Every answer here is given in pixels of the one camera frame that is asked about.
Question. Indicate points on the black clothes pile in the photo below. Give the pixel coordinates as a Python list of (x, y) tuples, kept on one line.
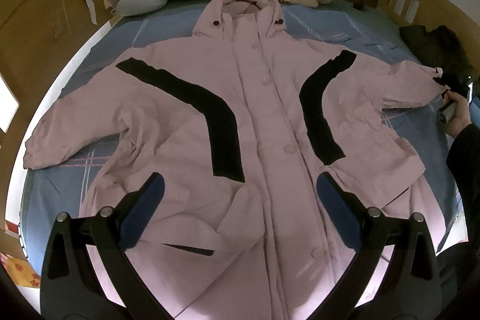
[(439, 48)]

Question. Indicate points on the blue plaid bed sheet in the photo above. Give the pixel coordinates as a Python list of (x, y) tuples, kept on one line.
[(61, 188)]

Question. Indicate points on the wooden bed headboard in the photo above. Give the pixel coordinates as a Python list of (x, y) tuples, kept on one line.
[(38, 39)]

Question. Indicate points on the pink hooded winter coat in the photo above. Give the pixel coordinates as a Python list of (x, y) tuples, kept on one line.
[(241, 118)]

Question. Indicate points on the yellow red shopping bag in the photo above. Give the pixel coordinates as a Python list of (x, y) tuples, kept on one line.
[(21, 272)]

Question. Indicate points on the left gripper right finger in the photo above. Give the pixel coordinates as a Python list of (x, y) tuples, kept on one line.
[(393, 273)]

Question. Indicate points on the person's right hand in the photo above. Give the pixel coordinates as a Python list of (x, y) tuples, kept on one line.
[(461, 118)]

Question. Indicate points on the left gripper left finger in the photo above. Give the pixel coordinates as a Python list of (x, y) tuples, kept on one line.
[(86, 273)]

